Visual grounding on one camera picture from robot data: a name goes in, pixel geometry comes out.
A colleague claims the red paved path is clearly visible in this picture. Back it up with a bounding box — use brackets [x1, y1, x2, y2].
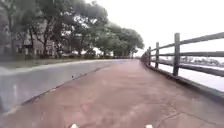
[0, 59, 224, 128]

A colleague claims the dark wooden fence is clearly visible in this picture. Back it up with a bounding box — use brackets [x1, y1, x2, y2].
[140, 31, 224, 78]

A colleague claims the building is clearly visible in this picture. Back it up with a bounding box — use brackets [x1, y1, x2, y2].
[13, 19, 71, 58]

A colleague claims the water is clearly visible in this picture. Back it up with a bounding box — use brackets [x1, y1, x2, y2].
[151, 59, 224, 93]

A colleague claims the grass strip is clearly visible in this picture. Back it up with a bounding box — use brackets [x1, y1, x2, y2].
[0, 57, 101, 70]

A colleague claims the grey kerb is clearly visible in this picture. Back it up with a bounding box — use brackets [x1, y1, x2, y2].
[143, 61, 224, 105]

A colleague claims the grey paved strip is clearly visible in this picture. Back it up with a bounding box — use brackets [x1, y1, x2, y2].
[0, 59, 129, 114]

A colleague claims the row of trees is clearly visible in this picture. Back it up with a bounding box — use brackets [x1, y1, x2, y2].
[0, 0, 145, 60]

